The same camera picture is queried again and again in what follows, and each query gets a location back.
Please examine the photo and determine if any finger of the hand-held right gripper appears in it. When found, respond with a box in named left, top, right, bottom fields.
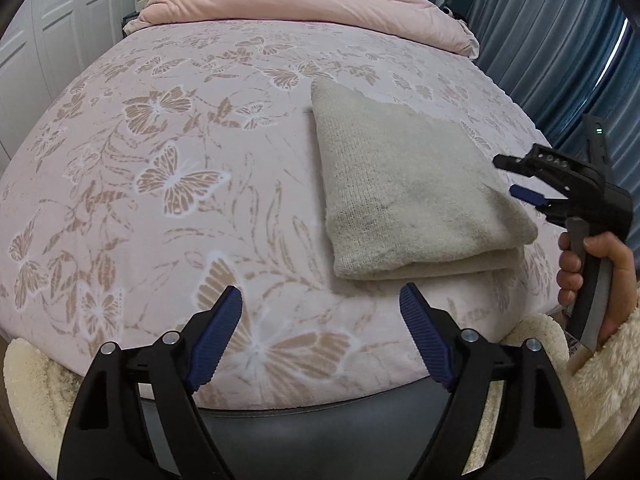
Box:
left=509, top=184, right=572, bottom=219
left=492, top=144, right=601, bottom=190

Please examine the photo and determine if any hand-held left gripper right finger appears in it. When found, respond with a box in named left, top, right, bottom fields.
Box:
left=399, top=282, right=586, bottom=480

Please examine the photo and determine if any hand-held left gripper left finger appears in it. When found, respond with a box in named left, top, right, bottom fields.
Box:
left=56, top=285, right=244, bottom=480

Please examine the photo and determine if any beige sweater with black hearts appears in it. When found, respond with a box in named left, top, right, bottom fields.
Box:
left=310, top=79, right=540, bottom=281

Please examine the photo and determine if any person's right forearm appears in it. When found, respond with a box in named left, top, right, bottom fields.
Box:
left=565, top=302, right=640, bottom=480

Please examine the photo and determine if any person's right hand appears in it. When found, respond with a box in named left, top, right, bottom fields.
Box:
left=556, top=231, right=639, bottom=347

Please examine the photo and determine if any blue curtain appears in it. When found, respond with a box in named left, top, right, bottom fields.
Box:
left=465, top=0, right=640, bottom=191

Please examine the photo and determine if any pink butterfly print bed sheet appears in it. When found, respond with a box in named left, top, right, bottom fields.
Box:
left=0, top=20, right=568, bottom=411

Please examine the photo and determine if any black white plush toy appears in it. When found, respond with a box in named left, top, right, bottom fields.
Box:
left=440, top=5, right=469, bottom=27

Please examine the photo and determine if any cream fluffy robe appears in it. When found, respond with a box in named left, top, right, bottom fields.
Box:
left=2, top=312, right=573, bottom=466

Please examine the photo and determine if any pink duvet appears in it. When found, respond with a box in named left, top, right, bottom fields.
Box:
left=122, top=0, right=481, bottom=58

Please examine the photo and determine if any white wardrobe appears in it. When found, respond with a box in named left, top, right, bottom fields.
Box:
left=0, top=0, right=148, bottom=161

